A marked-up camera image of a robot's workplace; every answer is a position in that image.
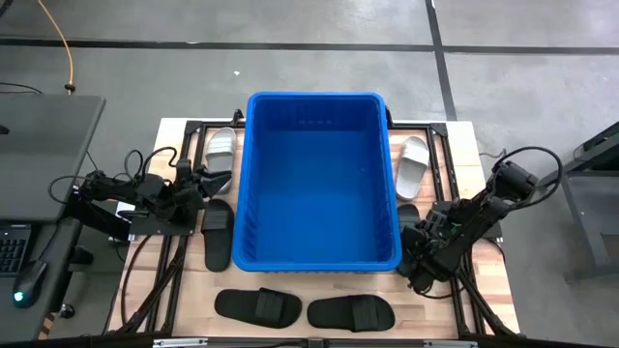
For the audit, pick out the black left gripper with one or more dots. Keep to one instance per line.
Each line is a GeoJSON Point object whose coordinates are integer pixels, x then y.
{"type": "Point", "coordinates": [189, 191]}

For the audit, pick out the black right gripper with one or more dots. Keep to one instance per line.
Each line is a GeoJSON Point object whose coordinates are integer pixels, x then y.
{"type": "Point", "coordinates": [437, 244]}

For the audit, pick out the grey slide sandal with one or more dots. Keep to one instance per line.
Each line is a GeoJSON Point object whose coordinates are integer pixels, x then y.
{"type": "Point", "coordinates": [220, 145]}
{"type": "Point", "coordinates": [412, 166]}

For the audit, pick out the blue plastic bin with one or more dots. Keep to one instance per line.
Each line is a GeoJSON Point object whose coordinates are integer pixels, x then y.
{"type": "Point", "coordinates": [314, 193]}

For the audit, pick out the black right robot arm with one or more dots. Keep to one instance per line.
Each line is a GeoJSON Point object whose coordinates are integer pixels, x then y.
{"type": "Point", "coordinates": [483, 208]}

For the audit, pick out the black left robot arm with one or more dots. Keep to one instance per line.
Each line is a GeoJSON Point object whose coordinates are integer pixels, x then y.
{"type": "Point", "coordinates": [150, 191]}

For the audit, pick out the white card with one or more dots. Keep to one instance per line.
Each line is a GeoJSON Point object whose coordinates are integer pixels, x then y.
{"type": "Point", "coordinates": [125, 210]}

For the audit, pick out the grey side desk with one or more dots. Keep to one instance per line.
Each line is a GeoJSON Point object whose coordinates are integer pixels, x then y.
{"type": "Point", "coordinates": [48, 154]}

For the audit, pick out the dark keyboard desk surface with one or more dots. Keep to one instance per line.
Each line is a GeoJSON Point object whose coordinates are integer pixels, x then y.
{"type": "Point", "coordinates": [58, 251]}

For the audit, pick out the black side table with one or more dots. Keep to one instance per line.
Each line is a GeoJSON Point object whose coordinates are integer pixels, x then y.
{"type": "Point", "coordinates": [595, 203]}

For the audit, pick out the black caster wheel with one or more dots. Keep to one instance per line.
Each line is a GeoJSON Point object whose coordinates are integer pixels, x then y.
{"type": "Point", "coordinates": [66, 310]}

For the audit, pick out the black computer mouse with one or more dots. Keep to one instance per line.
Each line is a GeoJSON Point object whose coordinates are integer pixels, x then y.
{"type": "Point", "coordinates": [29, 285]}

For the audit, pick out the black keyboard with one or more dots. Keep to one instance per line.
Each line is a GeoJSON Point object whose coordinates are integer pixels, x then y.
{"type": "Point", "coordinates": [12, 251]}

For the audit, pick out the black aluminium table frame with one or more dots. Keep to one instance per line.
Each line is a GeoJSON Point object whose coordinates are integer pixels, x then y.
{"type": "Point", "coordinates": [192, 128]}

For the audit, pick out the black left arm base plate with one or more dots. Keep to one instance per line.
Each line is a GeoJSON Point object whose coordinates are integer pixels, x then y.
{"type": "Point", "coordinates": [159, 228]}

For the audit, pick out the silver metal bracket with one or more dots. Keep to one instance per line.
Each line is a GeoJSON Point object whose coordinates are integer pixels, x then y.
{"type": "Point", "coordinates": [179, 342]}
{"type": "Point", "coordinates": [450, 344]}

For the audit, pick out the black camera crossbar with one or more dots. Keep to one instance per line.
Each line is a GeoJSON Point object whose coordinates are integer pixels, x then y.
{"type": "Point", "coordinates": [72, 344]}

